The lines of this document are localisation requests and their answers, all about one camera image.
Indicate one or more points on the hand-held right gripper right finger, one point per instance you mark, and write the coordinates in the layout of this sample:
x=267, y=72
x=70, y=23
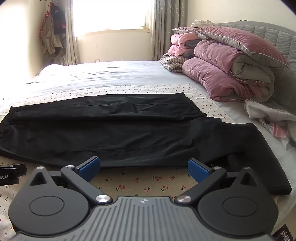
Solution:
x=196, y=168

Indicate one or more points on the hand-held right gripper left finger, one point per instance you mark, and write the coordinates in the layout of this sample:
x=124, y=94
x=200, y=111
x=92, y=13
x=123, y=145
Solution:
x=90, y=167

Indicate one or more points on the black pants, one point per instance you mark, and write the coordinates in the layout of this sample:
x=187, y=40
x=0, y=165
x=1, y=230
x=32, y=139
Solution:
x=129, y=132

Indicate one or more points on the pink striped cloth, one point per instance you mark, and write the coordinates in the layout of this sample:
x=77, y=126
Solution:
x=274, y=128

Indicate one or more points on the white crumpled cloth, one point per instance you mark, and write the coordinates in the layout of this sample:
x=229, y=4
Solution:
x=266, y=110

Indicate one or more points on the large folded pink quilt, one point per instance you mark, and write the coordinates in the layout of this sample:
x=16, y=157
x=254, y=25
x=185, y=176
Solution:
x=215, y=69

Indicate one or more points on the dark printed cloth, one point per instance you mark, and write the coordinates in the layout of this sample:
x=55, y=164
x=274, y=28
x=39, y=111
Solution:
x=281, y=234

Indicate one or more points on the brown striped cloth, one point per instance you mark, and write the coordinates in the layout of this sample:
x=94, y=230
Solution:
x=172, y=62

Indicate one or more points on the light pink folded blanket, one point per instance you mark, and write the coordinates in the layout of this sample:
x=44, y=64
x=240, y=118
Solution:
x=181, y=44

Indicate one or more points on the large pink grey-trimmed pillow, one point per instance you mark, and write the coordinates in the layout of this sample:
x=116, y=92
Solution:
x=238, y=39

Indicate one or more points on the grey patterned curtain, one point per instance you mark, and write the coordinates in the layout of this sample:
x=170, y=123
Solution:
x=159, y=27
x=69, y=32

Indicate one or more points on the small pink grey-trimmed pillow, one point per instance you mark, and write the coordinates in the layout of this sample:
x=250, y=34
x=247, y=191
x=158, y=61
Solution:
x=185, y=30

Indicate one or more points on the hanging clothes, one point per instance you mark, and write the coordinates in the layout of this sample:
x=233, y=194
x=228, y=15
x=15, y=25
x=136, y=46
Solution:
x=52, y=30

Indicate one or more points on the window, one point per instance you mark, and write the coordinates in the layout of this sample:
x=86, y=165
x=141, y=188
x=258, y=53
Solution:
x=111, y=16

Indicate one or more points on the grey quilted headboard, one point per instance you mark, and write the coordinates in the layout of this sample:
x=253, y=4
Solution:
x=275, y=34

